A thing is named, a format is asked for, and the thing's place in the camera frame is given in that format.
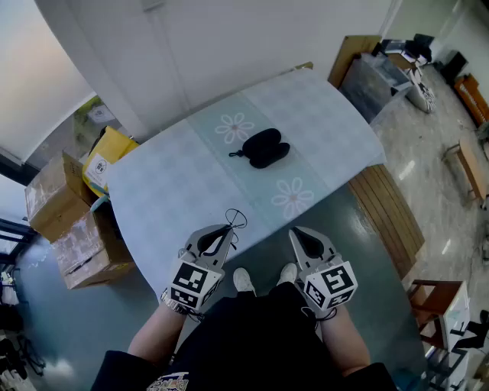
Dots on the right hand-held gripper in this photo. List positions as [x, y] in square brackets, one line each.
[330, 284]

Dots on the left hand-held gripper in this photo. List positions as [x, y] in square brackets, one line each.
[191, 284]

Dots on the black glasses case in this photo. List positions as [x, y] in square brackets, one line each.
[263, 149]

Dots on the person's left forearm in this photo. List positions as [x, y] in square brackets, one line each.
[156, 336]

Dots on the person's right forearm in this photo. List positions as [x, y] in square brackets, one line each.
[345, 343]

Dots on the person's white right shoe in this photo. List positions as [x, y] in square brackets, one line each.
[288, 273]

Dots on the person's white shoe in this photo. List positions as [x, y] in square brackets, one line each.
[288, 273]
[243, 280]

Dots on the person's white left shoe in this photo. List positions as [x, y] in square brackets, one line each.
[243, 280]

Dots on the silver wristwatch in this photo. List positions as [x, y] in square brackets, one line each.
[172, 303]

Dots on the pale blue flowered tablecloth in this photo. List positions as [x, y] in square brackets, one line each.
[172, 183]

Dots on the wooden slatted bench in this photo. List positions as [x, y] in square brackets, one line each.
[387, 217]

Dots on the person's black clothing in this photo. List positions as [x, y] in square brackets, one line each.
[252, 343]

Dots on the large taped cardboard box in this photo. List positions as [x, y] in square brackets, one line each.
[91, 252]

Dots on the brown wooden chair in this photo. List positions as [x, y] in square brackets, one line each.
[431, 301]

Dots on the yellow bag with white label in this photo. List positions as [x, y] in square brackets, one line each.
[111, 149]

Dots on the small taped cardboard box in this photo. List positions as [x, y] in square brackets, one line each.
[57, 202]

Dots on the grey plastic-wrapped cabinet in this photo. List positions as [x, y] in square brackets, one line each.
[370, 84]

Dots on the light wooden stool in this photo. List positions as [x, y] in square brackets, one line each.
[470, 160]

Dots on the white black patterned bag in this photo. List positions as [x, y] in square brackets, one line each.
[424, 97]

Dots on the flat brown cardboard sheet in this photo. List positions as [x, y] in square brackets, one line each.
[351, 53]

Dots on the black clothes rack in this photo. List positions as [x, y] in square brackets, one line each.
[15, 336]

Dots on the orange wooden cabinet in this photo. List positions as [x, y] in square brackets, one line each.
[473, 97]

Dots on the black box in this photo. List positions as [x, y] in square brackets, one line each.
[455, 65]

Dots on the white roller blind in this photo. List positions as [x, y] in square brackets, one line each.
[34, 76]

